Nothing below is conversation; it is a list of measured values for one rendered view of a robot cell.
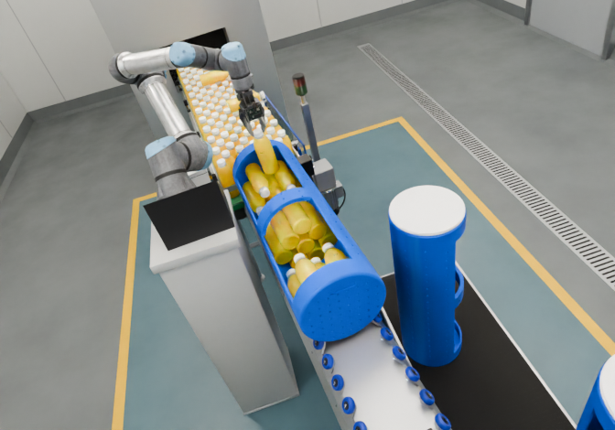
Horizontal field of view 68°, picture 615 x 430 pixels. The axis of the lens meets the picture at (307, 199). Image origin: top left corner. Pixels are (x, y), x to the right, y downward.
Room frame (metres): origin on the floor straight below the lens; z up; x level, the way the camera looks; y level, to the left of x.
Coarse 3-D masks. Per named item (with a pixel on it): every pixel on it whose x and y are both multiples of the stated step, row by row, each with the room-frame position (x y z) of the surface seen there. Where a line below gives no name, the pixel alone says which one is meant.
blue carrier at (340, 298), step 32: (256, 160) 1.68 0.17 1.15; (288, 160) 1.52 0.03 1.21; (288, 192) 1.28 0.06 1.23; (256, 224) 1.28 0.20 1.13; (352, 256) 0.93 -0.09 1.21; (320, 288) 0.83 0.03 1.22; (352, 288) 0.85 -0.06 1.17; (384, 288) 0.87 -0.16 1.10; (320, 320) 0.83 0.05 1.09; (352, 320) 0.84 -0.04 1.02
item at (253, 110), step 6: (246, 90) 1.57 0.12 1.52; (252, 90) 1.52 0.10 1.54; (246, 96) 1.54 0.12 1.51; (252, 96) 1.54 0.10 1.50; (240, 102) 1.58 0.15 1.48; (246, 102) 1.52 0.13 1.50; (252, 102) 1.54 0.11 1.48; (258, 102) 1.54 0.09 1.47; (240, 108) 1.59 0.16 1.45; (246, 108) 1.52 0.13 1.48; (252, 108) 1.52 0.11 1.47; (258, 108) 1.52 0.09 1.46; (246, 114) 1.56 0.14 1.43; (252, 114) 1.52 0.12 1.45; (258, 114) 1.52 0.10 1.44; (246, 120) 1.51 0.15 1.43; (252, 120) 1.52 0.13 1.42
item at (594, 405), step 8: (592, 392) 0.50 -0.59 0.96; (600, 392) 0.47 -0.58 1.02; (592, 400) 0.48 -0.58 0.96; (600, 400) 0.45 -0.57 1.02; (592, 408) 0.47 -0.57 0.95; (600, 408) 0.44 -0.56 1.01; (584, 416) 0.49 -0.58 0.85; (592, 416) 0.46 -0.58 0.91; (600, 416) 0.43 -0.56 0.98; (608, 416) 0.42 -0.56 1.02; (584, 424) 0.47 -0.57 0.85; (592, 424) 0.55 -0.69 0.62; (600, 424) 0.42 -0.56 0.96; (608, 424) 0.41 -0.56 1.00
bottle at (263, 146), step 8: (264, 136) 1.58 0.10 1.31; (256, 144) 1.57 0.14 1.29; (264, 144) 1.56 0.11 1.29; (256, 152) 1.57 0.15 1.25; (264, 152) 1.56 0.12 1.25; (272, 152) 1.57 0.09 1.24; (264, 160) 1.56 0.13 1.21; (272, 160) 1.56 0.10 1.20; (264, 168) 1.57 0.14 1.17; (272, 168) 1.56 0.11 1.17
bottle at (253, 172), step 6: (246, 168) 1.65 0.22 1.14; (252, 168) 1.63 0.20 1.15; (258, 168) 1.62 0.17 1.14; (246, 174) 1.63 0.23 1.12; (252, 174) 1.59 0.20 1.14; (258, 174) 1.58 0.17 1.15; (252, 180) 1.56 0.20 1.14; (258, 180) 1.53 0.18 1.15; (264, 180) 1.53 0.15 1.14; (252, 186) 1.54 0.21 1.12; (258, 186) 1.51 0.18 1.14; (264, 186) 1.51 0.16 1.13; (258, 192) 1.50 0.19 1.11
